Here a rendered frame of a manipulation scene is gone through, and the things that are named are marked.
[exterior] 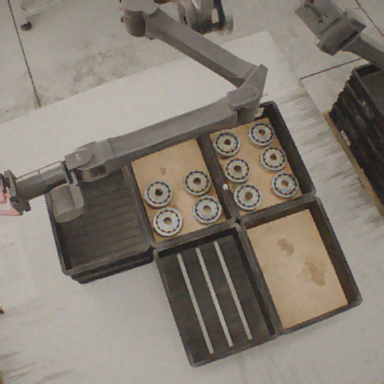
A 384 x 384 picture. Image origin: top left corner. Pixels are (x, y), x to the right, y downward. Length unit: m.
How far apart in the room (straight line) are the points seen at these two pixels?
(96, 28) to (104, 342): 2.18
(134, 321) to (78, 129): 0.83
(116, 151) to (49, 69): 2.12
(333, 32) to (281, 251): 0.82
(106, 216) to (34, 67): 1.69
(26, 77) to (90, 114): 1.18
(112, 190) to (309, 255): 0.74
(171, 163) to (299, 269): 0.60
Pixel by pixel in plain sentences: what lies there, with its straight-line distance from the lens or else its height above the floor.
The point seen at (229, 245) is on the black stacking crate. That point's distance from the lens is 1.53.
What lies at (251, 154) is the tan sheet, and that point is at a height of 0.83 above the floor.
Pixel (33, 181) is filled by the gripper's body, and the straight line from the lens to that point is 0.94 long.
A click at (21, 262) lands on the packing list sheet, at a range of 1.75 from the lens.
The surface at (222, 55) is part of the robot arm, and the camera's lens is 1.06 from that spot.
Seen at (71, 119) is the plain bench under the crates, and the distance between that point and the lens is 1.92.
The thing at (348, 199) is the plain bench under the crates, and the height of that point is 0.70.
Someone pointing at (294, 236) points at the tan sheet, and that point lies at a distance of 1.58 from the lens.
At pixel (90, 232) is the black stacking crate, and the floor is 0.83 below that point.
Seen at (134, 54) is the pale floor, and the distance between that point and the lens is 2.96.
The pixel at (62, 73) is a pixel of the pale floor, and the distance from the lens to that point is 2.97.
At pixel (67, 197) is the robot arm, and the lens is 0.91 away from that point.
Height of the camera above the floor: 2.31
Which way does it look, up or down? 70 degrees down
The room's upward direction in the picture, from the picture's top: 5 degrees clockwise
